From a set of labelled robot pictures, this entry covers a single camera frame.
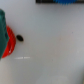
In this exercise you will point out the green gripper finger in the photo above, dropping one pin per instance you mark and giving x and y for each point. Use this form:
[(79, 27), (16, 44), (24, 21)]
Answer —
[(3, 33)]

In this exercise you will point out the red gear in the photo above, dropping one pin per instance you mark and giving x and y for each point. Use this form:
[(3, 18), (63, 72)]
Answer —
[(11, 43)]

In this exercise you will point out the black peg base plate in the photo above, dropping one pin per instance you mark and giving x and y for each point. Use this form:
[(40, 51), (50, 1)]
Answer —
[(51, 1)]

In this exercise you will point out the blue gear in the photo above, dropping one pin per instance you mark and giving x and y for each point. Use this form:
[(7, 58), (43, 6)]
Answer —
[(65, 1)]

